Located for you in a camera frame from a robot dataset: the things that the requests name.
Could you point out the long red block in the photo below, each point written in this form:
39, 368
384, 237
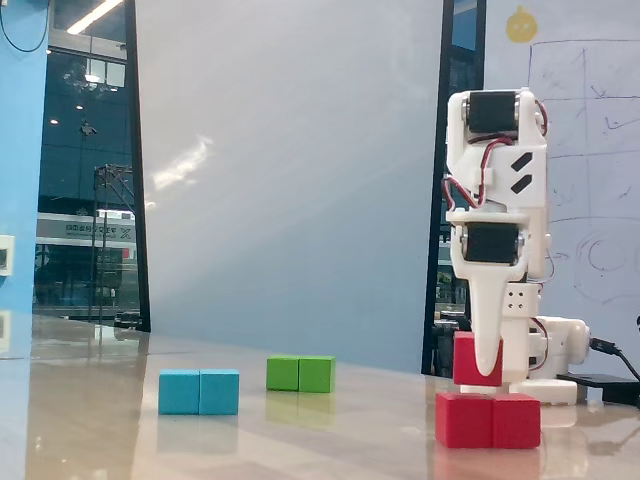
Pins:
487, 420

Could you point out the flat black power adapter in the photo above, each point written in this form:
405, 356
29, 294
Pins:
600, 382

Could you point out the narrow black window frame post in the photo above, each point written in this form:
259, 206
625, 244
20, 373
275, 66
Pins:
137, 200

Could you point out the yellow round sticker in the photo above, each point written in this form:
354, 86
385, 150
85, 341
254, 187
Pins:
522, 26

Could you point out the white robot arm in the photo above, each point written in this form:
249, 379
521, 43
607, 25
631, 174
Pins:
520, 150

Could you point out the long blue block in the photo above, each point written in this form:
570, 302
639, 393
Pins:
199, 392

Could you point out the small red cube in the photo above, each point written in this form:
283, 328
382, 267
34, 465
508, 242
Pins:
462, 360

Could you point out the long green block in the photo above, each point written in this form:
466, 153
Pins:
300, 374

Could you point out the wide black window frame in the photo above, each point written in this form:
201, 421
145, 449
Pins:
445, 60

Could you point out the white wall socket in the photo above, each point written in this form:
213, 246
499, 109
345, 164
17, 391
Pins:
5, 255

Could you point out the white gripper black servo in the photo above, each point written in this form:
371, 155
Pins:
492, 242

